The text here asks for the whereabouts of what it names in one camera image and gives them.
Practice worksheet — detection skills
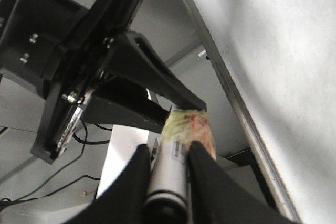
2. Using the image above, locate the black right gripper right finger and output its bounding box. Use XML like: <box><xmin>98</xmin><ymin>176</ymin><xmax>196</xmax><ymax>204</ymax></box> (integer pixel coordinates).
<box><xmin>187</xmin><ymin>141</ymin><xmax>293</xmax><ymax>223</ymax></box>

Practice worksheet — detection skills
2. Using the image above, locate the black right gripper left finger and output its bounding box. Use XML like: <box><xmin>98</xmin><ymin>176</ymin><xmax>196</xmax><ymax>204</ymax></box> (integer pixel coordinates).
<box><xmin>66</xmin><ymin>144</ymin><xmax>150</xmax><ymax>223</ymax></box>

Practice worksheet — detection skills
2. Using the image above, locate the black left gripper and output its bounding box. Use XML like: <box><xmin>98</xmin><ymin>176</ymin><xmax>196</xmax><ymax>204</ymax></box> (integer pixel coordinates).
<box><xmin>1</xmin><ymin>0</ymin><xmax>141</xmax><ymax>164</ymax></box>

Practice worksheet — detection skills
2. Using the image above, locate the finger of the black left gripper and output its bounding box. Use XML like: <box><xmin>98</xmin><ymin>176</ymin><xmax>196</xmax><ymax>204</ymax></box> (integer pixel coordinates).
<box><xmin>103</xmin><ymin>31</ymin><xmax>207</xmax><ymax>111</ymax></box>
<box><xmin>81</xmin><ymin>81</ymin><xmax>169</xmax><ymax>133</ymax></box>

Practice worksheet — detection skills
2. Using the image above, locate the black and white whiteboard marker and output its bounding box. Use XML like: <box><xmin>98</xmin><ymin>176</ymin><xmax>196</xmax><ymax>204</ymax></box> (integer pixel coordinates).
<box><xmin>143</xmin><ymin>105</ymin><xmax>216</xmax><ymax>223</ymax></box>

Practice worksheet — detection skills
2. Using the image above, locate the white whiteboard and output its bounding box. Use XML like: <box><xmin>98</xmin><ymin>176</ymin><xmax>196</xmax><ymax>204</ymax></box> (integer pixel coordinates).
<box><xmin>183</xmin><ymin>0</ymin><xmax>335</xmax><ymax>223</ymax></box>

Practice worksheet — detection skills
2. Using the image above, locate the white paper sheet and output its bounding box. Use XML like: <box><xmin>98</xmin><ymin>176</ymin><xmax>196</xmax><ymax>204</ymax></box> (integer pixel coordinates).
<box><xmin>96</xmin><ymin>125</ymin><xmax>149</xmax><ymax>198</ymax></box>

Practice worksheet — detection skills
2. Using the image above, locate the black cable on floor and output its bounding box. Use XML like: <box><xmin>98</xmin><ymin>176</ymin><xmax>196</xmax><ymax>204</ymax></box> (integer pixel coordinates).
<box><xmin>0</xmin><ymin>120</ymin><xmax>113</xmax><ymax>209</ymax></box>

